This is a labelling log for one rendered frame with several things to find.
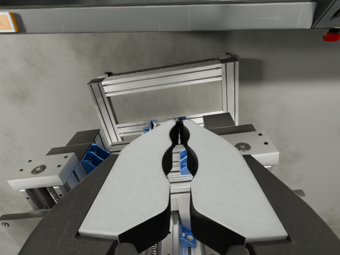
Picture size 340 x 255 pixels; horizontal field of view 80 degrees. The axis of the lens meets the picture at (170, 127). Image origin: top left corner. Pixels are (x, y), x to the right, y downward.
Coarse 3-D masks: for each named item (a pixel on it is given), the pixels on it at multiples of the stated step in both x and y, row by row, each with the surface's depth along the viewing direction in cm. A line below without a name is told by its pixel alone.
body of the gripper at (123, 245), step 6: (120, 246) 6; (126, 246) 6; (132, 246) 6; (234, 246) 6; (240, 246) 6; (120, 252) 6; (126, 252) 6; (132, 252) 6; (228, 252) 6; (234, 252) 6; (240, 252) 6; (246, 252) 6
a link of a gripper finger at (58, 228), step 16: (112, 160) 9; (96, 176) 8; (80, 192) 8; (96, 192) 7; (64, 208) 7; (80, 208) 7; (48, 224) 6; (64, 224) 6; (80, 224) 6; (32, 240) 6; (48, 240) 6; (64, 240) 6; (80, 240) 6; (96, 240) 6; (112, 240) 6
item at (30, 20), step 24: (264, 0) 33; (288, 0) 33; (312, 0) 33; (24, 24) 36; (48, 24) 35; (72, 24) 35; (96, 24) 35; (120, 24) 35; (144, 24) 35; (168, 24) 35; (192, 24) 35; (216, 24) 35; (240, 24) 34; (264, 24) 34; (288, 24) 34
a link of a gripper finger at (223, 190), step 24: (192, 144) 10; (216, 144) 10; (192, 168) 10; (216, 168) 8; (240, 168) 8; (192, 192) 7; (216, 192) 7; (240, 192) 7; (192, 216) 7; (216, 216) 7; (240, 216) 7; (264, 216) 6; (216, 240) 7; (240, 240) 6; (264, 240) 6
